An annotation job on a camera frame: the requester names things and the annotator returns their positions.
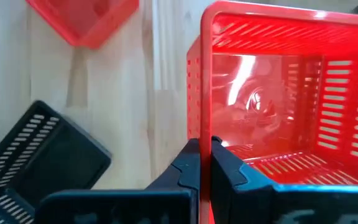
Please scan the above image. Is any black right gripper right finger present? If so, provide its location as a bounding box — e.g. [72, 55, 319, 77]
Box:
[211, 136, 358, 224]

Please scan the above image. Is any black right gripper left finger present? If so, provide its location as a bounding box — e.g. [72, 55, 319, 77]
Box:
[34, 138, 200, 224]

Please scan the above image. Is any red slotted plastic basket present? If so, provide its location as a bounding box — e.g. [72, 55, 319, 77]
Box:
[25, 0, 140, 50]
[186, 0, 358, 224]

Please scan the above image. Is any black slotted plastic basket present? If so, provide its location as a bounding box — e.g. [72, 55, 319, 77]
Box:
[0, 100, 112, 224]

